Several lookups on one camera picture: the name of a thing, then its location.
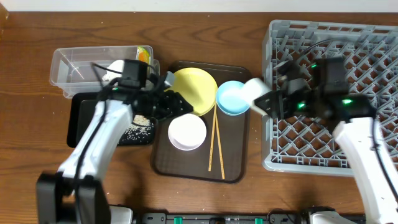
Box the dark brown tray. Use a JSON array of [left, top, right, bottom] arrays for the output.
[[150, 60, 253, 184]]

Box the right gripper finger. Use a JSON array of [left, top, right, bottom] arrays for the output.
[[254, 91, 284, 119], [274, 60, 299, 81]]

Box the white tissue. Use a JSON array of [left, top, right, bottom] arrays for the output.
[[102, 60, 124, 82]]

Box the green yellow snack wrapper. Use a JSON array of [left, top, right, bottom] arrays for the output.
[[136, 46, 151, 64]]

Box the pile of rice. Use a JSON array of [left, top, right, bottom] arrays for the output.
[[118, 115, 155, 146]]

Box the yellow plate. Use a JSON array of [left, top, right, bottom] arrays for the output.
[[170, 67, 218, 116]]

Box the black plastic bin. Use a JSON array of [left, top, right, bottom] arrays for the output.
[[67, 92, 157, 148]]

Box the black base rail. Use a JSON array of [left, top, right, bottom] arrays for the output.
[[108, 205, 363, 224]]

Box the right wooden chopstick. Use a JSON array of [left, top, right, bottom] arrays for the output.
[[215, 115, 225, 180]]

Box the left wooden chopstick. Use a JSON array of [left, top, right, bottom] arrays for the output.
[[208, 104, 216, 172]]

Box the white pink bowl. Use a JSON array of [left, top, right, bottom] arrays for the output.
[[168, 114, 207, 151]]

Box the white cup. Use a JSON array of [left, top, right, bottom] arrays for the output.
[[241, 78, 271, 116]]

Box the wooden chopstick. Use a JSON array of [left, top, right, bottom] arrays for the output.
[[208, 104, 216, 172], [215, 115, 225, 180]]

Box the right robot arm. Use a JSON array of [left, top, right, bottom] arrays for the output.
[[244, 57, 397, 223]]

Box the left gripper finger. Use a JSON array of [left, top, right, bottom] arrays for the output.
[[161, 104, 193, 121], [164, 90, 188, 108]]

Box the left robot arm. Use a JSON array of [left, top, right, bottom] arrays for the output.
[[36, 86, 193, 223]]

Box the light blue bowl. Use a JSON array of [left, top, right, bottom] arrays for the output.
[[216, 80, 250, 116]]

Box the clear plastic bin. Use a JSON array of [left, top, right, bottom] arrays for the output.
[[50, 45, 160, 99]]

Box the grey dishwasher rack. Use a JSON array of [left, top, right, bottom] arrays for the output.
[[262, 20, 397, 177]]

